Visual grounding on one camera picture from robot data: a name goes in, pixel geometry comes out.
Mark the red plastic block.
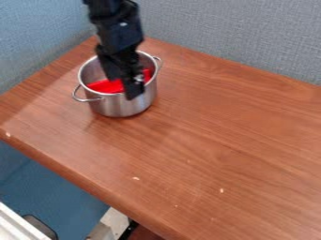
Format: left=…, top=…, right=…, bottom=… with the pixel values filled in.
left=86, top=67, right=153, bottom=95

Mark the metal pot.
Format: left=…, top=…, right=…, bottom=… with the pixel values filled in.
left=71, top=51, right=164, bottom=117

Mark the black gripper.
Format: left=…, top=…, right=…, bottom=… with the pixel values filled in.
left=91, top=12, right=145, bottom=100

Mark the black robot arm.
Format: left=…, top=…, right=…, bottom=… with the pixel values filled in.
left=83, top=0, right=145, bottom=100

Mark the white appliance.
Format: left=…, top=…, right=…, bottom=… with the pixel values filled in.
left=0, top=202, right=51, bottom=240

